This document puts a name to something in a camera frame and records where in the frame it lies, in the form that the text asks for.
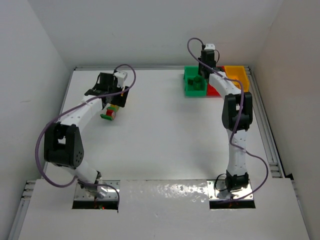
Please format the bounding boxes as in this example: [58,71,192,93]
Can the green square lego brick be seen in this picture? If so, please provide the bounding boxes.
[193,84,202,91]

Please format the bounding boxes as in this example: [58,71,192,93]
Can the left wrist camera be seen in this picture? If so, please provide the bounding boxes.
[113,71,128,89]

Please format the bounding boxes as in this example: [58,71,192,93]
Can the green plastic bin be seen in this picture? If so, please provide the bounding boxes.
[183,65,207,97]

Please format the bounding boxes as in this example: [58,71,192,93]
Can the yellow plastic bin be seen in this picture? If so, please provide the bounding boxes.
[223,65,250,92]

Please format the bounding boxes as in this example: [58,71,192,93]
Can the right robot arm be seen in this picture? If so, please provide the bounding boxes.
[198,44,253,192]

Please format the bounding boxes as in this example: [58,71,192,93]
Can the aluminium frame rail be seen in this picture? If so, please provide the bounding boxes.
[244,66,285,178]

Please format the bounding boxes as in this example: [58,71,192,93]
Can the red green flower lego stack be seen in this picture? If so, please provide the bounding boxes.
[100,105,120,121]

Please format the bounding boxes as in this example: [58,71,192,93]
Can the metal base plate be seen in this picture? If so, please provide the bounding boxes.
[207,179,254,201]
[74,180,121,201]

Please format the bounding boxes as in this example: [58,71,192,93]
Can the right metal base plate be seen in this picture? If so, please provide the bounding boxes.
[207,179,254,201]

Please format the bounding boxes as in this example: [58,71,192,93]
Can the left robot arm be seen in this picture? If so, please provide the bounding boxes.
[44,70,129,199]

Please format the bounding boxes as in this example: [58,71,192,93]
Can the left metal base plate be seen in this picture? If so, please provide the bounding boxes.
[74,180,121,201]

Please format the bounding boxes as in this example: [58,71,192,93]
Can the red plastic bin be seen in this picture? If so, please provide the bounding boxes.
[206,65,225,97]

